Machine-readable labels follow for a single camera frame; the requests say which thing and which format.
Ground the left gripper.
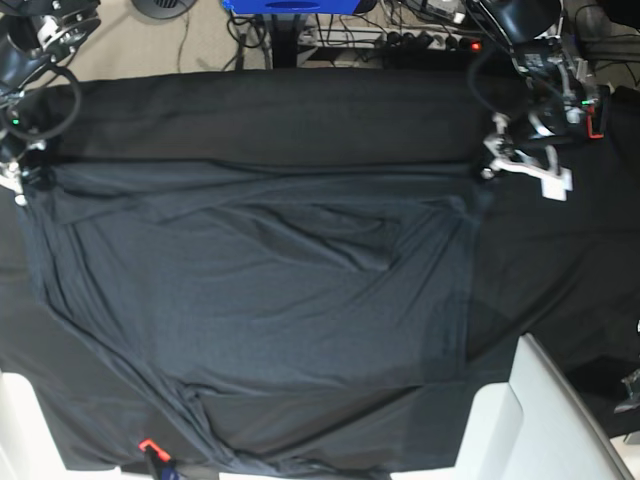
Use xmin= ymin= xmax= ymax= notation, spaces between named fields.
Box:
xmin=480 ymin=97 xmax=585 ymax=201

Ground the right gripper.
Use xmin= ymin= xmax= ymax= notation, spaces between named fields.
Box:
xmin=1 ymin=134 xmax=49 ymax=206

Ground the dark grey long-sleeve T-shirt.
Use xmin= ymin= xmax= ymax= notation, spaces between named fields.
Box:
xmin=19 ymin=162 xmax=490 ymax=478

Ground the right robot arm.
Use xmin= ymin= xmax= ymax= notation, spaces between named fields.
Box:
xmin=1 ymin=1 xmax=101 ymax=206

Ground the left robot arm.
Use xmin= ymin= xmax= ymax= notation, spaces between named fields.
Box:
xmin=464 ymin=1 xmax=610 ymax=201

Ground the orange black clamp right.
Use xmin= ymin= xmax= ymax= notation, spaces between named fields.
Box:
xmin=586 ymin=85 xmax=611 ymax=140

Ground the black table cloth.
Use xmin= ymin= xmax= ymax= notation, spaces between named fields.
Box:
xmin=1 ymin=69 xmax=639 ymax=473

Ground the white power strip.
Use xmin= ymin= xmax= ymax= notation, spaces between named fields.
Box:
xmin=374 ymin=30 xmax=484 ymax=53

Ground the orange blue clamp bottom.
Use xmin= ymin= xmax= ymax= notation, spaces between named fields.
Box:
xmin=138 ymin=438 xmax=181 ymax=480

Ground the black stand post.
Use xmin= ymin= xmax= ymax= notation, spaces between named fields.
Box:
xmin=263 ymin=14 xmax=307 ymax=69

